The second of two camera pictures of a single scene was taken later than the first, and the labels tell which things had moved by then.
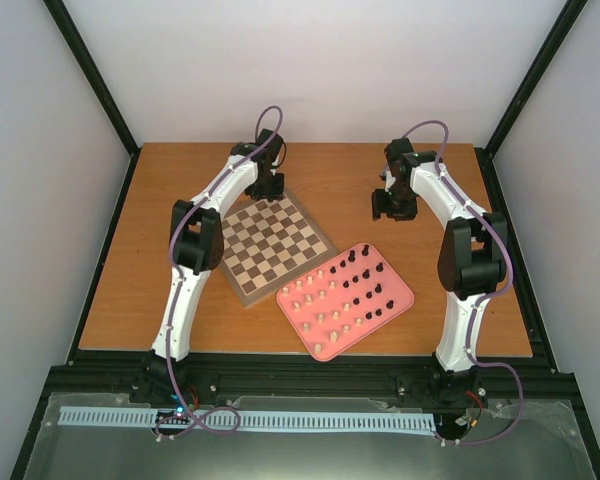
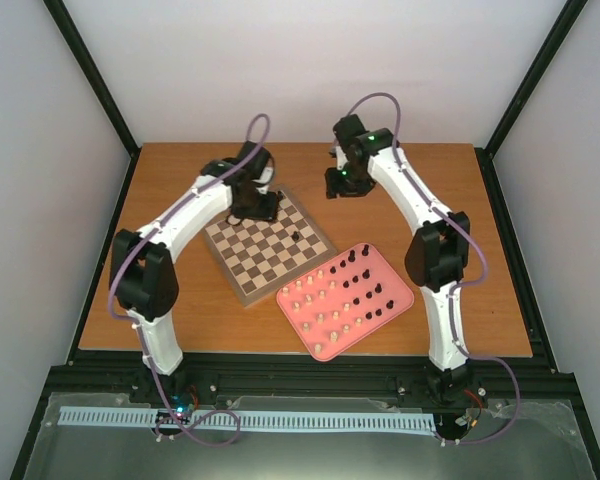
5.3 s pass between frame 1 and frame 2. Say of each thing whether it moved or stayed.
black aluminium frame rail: stayed
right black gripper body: moved
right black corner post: stayed
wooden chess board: stayed
